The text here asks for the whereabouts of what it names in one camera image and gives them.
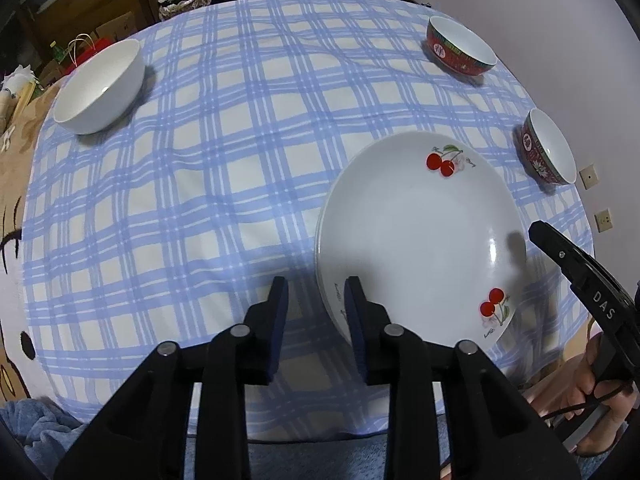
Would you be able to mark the white cherry plate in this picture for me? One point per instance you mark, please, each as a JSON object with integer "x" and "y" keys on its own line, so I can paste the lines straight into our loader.
{"x": 326, "y": 285}
{"x": 320, "y": 260}
{"x": 425, "y": 230}

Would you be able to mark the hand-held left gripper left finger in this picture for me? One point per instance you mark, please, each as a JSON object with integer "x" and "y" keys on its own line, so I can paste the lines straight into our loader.
{"x": 278, "y": 330}

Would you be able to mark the flat cardboard box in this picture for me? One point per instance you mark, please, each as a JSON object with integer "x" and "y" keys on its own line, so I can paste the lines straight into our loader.
{"x": 115, "y": 25}

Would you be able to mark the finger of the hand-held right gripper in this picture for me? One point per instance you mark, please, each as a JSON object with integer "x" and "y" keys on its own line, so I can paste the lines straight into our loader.
{"x": 560, "y": 250}

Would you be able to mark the white fluffy stuffed toy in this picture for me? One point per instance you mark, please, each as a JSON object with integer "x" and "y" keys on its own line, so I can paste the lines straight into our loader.
{"x": 17, "y": 82}

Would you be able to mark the green bottle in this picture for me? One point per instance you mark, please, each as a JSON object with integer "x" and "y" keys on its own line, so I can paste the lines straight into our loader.
{"x": 59, "y": 52}

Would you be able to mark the person's right hand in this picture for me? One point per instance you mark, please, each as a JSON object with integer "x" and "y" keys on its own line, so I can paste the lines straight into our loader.
{"x": 580, "y": 385}

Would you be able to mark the red gift bag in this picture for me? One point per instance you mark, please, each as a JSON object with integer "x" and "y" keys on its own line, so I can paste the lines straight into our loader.
{"x": 90, "y": 50}

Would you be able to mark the beige wall socket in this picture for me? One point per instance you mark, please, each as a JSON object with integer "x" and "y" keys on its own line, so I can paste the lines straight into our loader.
{"x": 588, "y": 176}
{"x": 603, "y": 220}

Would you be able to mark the plain white bowl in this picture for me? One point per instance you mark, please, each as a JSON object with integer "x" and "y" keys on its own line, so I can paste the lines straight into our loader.
{"x": 100, "y": 87}

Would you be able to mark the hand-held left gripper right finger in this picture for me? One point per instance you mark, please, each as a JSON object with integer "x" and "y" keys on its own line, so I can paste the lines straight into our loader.
{"x": 357, "y": 330}

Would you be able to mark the red patterned bowl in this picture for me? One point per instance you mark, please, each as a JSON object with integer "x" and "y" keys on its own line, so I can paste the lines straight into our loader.
{"x": 460, "y": 42}
{"x": 547, "y": 147}

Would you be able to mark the blue plaid blanket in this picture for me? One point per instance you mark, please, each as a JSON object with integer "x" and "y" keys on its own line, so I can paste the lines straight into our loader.
{"x": 200, "y": 185}

